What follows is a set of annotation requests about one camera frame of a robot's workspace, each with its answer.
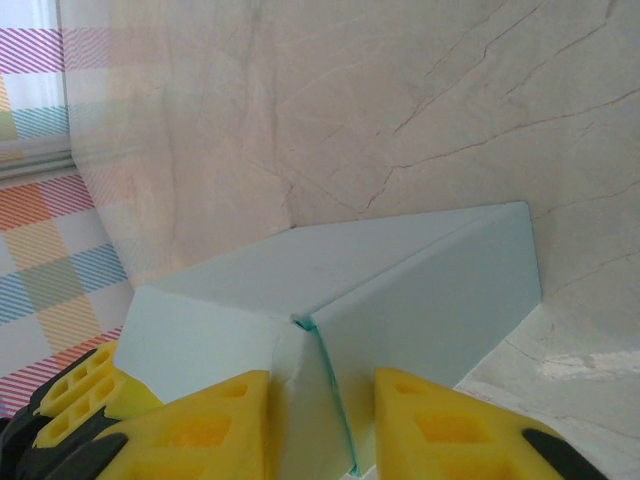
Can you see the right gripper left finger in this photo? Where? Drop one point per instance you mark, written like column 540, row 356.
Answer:
column 200, row 435

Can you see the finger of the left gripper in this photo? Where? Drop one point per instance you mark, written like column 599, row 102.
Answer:
column 115, row 405
column 80, row 380

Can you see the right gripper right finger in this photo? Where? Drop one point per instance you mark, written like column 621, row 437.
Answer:
column 450, row 440

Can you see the light blue paper box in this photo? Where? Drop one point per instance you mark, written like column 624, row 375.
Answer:
column 350, row 280

